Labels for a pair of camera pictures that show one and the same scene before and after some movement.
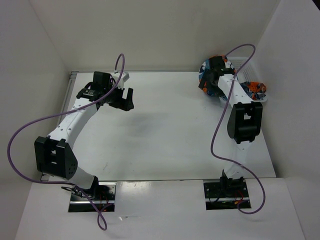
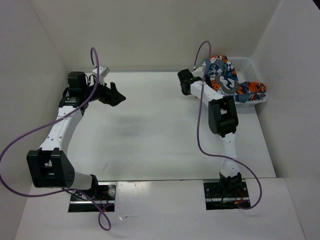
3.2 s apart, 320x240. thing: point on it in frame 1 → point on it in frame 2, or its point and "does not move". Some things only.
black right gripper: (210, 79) → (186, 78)
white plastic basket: (249, 73) does not move
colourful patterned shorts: (214, 67) does not move
